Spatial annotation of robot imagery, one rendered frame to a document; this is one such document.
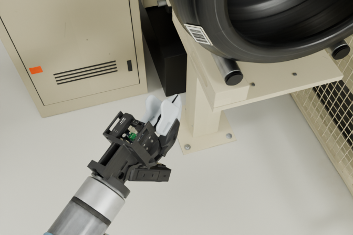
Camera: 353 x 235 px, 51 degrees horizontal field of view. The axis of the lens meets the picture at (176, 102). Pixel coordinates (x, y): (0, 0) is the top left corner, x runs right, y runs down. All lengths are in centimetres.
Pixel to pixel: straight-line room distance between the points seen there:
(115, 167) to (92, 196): 6
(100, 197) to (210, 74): 45
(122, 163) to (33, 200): 119
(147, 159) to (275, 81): 49
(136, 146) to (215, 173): 115
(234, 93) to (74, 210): 48
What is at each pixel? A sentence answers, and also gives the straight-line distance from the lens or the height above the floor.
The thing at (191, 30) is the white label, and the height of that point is 106.
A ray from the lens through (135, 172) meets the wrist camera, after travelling 65.
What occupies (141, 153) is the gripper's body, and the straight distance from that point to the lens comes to 62.
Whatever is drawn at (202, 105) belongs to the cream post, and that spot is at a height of 27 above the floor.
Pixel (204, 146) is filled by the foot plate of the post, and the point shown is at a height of 1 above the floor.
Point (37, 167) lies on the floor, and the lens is 185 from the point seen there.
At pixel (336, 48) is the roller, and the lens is 98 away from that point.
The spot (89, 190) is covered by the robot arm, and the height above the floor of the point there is 101.
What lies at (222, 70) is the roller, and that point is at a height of 91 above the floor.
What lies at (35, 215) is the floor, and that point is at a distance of 176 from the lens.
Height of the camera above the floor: 156
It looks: 54 degrees down
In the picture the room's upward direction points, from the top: straight up
